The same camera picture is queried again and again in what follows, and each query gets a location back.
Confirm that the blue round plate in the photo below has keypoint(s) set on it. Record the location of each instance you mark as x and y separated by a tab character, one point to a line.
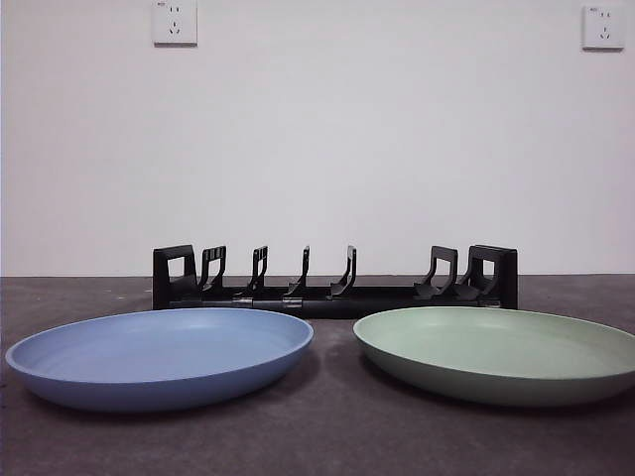
159	357

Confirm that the pale green round plate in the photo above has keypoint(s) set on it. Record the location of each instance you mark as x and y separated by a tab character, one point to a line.
496	352

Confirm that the black plastic plate rack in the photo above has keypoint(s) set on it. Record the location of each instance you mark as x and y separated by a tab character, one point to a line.
347	303

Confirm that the white wall socket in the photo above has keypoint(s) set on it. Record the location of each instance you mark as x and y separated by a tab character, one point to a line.
174	22
603	27

